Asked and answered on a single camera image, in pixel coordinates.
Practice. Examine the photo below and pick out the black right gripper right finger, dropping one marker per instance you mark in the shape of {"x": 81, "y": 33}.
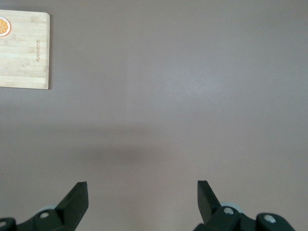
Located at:
{"x": 208, "y": 204}

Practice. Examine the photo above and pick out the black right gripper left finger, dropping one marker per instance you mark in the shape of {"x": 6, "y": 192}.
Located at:
{"x": 72, "y": 204}

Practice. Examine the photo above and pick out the brown table cover mat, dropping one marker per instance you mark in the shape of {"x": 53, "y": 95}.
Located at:
{"x": 168, "y": 96}

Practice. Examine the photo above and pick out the orange slice toy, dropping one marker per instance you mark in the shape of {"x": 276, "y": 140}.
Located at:
{"x": 4, "y": 27}

